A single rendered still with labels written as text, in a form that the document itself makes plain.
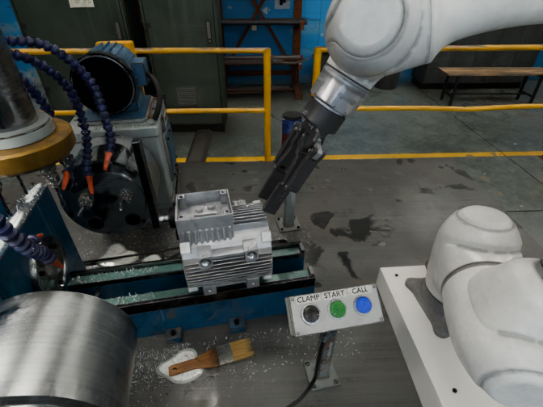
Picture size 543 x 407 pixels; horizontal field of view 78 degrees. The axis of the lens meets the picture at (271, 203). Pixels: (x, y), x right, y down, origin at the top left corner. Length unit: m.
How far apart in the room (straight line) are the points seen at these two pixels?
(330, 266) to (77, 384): 0.76
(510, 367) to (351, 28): 0.52
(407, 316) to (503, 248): 0.28
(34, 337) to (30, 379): 0.06
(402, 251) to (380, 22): 0.91
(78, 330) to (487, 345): 0.62
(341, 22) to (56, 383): 0.55
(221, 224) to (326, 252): 0.50
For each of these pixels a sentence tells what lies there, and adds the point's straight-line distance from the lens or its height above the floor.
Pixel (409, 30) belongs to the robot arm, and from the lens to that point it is 0.41.
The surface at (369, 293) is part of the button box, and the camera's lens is 0.68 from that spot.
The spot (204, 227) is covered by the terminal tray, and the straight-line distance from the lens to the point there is 0.74.
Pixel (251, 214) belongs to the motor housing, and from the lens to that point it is 0.78.
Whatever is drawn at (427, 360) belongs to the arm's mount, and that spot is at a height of 0.89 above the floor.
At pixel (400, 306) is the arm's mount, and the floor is 0.88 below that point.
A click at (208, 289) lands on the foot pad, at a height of 0.98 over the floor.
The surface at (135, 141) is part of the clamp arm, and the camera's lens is 0.83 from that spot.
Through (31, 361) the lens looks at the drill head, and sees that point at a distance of 0.57.
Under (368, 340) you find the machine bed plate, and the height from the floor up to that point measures 0.80.
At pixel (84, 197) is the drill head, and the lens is 1.01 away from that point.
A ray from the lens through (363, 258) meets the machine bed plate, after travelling 1.14.
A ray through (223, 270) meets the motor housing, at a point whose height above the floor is 1.02.
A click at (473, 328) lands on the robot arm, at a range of 0.68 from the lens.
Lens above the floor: 1.58
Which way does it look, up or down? 36 degrees down
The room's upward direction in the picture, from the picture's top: straight up
